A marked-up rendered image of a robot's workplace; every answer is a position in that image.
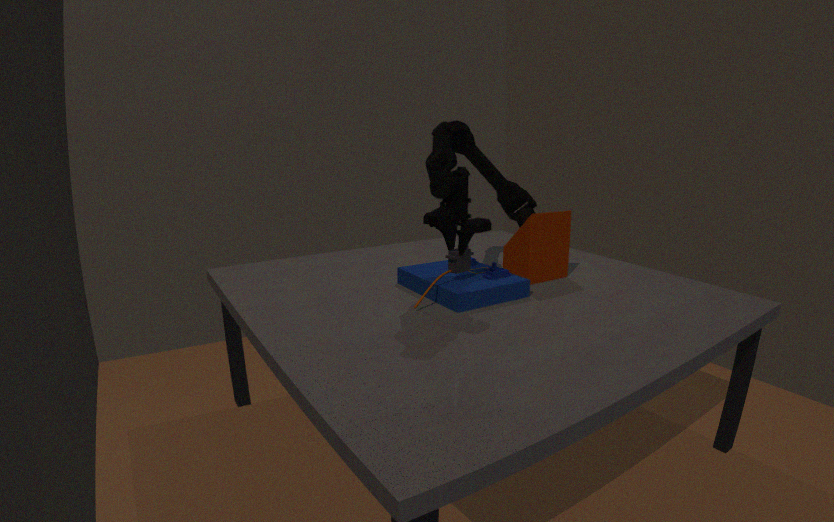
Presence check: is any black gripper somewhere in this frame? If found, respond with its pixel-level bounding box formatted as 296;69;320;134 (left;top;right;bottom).
435;195;491;256

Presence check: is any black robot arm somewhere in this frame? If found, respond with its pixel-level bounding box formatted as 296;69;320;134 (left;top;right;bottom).
426;121;537;228

